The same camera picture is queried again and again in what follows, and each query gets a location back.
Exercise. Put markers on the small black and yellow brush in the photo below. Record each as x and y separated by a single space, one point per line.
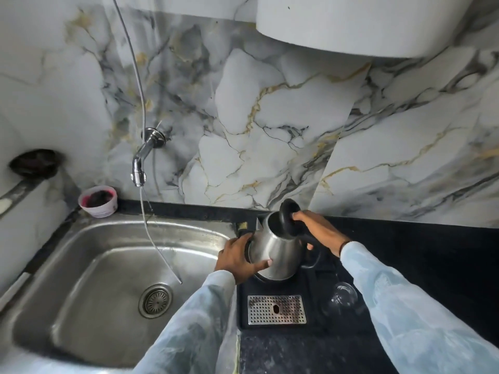
242 228

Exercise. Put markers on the pink and white tub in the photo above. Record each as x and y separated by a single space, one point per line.
102 209

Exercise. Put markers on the person's right hand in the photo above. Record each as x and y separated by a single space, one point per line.
323 231

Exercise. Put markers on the black round dish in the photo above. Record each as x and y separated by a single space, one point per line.
35 162

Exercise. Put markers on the stainless steel sink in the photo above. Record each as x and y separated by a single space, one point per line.
78 292

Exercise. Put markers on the dark scrubber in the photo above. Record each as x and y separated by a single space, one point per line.
99 197

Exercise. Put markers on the person's right forearm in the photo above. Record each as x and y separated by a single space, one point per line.
409 307

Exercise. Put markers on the perforated metal drip grate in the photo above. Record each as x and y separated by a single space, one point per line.
290 309

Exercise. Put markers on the white water heater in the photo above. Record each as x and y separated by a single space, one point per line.
370 19

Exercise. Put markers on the person's right fingers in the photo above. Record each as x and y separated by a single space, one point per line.
304 218

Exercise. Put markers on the black tea tray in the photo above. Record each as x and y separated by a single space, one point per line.
335 323

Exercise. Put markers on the person's left hand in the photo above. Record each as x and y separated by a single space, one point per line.
234 260

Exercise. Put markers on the person's left forearm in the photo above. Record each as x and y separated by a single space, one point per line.
191 327

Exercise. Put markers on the clear drinking glass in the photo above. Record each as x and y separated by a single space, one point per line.
341 297

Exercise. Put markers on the person's left thumb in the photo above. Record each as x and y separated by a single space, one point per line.
260 264

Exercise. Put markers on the round sink drain strainer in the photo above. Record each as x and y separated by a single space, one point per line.
155 301

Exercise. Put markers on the chrome wall tap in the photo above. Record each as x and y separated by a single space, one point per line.
145 149

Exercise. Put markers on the stainless steel electric kettle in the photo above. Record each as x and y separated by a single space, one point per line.
276 249

